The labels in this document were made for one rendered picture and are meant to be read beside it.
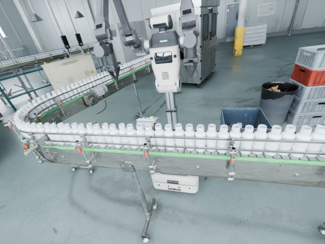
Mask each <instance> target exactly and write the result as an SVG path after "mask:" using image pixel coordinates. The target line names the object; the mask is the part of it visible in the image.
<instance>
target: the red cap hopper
mask: <svg viewBox="0 0 325 244"><path fill-rule="evenodd" d="M0 38H1V39H2V41H3V43H4V44H5V47H2V46H1V45H0V51H2V53H3V57H5V58H6V59H8V60H9V58H8V56H7V55H6V52H7V50H8V51H9V53H10V54H11V56H12V58H14V59H15V56H14V54H13V53H12V51H11V49H10V48H9V46H8V44H7V43H6V41H5V39H4V37H3V36H2V34H1V32H0ZM3 48H6V49H5V51H4V50H3ZM20 71H21V73H24V71H23V70H22V68H21V69H20ZM23 76H24V78H25V80H26V81H27V83H28V84H29V86H30V88H28V87H26V85H25V84H24V82H23V80H22V79H21V77H20V76H18V77H19V78H20V80H21V81H22V83H23V85H24V86H25V88H26V89H27V91H28V92H29V91H31V90H34V88H33V86H32V85H31V83H30V81H29V80H28V78H27V76H26V75H23ZM14 85H15V86H18V85H16V84H14ZM18 87H21V88H23V87H22V86H18ZM22 90H24V88H23V89H21V90H18V91H15V92H11V91H12V89H10V91H9V93H8V94H6V95H7V96H8V98H11V97H14V96H17V95H20V94H23V93H26V92H22V93H20V94H17V95H14V96H11V97H9V96H10V94H13V93H16V92H19V91H22ZM0 92H1V91H0ZM33 93H34V94H35V97H37V96H39V95H37V93H36V91H33ZM0 99H1V100H2V102H3V105H4V104H7V103H9V102H8V101H7V99H6V98H5V96H4V95H3V94H2V92H1V94H0ZM4 99H6V101H7V103H6V102H5V101H4ZM9 105H10V103H9ZM10 107H11V105H10Z"/></svg>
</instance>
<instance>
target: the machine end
mask: <svg viewBox="0 0 325 244"><path fill-rule="evenodd" d="M192 2H193V5H194V8H195V14H196V15H198V16H199V35H200V36H199V48H198V49H197V50H196V53H197V54H198V64H197V67H196V70H195V72H194V75H193V78H190V77H189V75H188V73H187V71H186V69H185V68H184V64H183V63H184V58H185V48H184V56H183V57H181V58H180V70H179V74H180V76H181V83H195V84H198V86H196V87H198V88H199V87H201V86H199V84H200V83H201V82H202V81H203V80H207V79H208V78H207V76H208V75H209V74H210V73H214V72H213V70H214V69H215V66H216V64H215V60H216V51H217V49H216V46H217V45H218V44H216V39H217V16H218V6H220V0H192ZM180 4H181V3H177V4H172V5H168V6H164V7H159V8H154V9H151V15H152V16H153V15H154V16H155V17H157V16H162V15H171V19H172V25H171V26H168V27H166V28H167V31H174V30H176V32H177V33H178V35H179V36H181V35H184V32H181V31H180V24H179V19H180Z"/></svg>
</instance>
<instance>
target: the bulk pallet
mask: <svg viewBox="0 0 325 244"><path fill-rule="evenodd" d="M267 25H268V23H256V24H249V25H244V26H245V34H244V42H243V46H245V48H248V47H247V46H250V47H257V46H255V45H259V46H264V45H265V41H266V32H267V31H266V30H267ZM243 48H244V47H243Z"/></svg>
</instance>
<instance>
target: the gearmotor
mask: <svg viewBox="0 0 325 244"><path fill-rule="evenodd" d="M107 92H108V88H107V87H106V86H105V85H104V84H102V85H100V86H98V87H95V88H93V89H91V90H90V91H89V93H88V94H86V95H84V96H83V98H84V101H85V103H86V105H87V107H89V106H93V105H95V104H97V103H98V101H97V99H96V98H98V97H100V96H103V97H104V94H106V93H107ZM104 100H105V98H104ZM105 104H106V101H105ZM105 108H106V106H105ZM105 108H104V110H105ZM104 110H103V111H104ZM101 112H102V111H101ZM101 112H99V113H101ZM99 113H98V114H99Z"/></svg>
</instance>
